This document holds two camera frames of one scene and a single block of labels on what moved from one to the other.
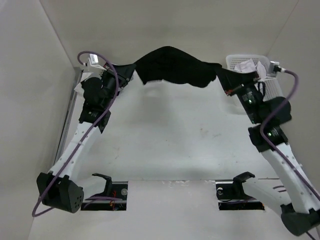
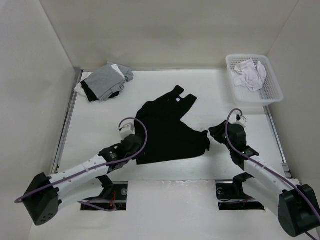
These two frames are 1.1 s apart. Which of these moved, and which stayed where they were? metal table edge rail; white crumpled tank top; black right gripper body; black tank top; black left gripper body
Moved: black right gripper body; black left gripper body; black tank top
Stayed: white crumpled tank top; metal table edge rail
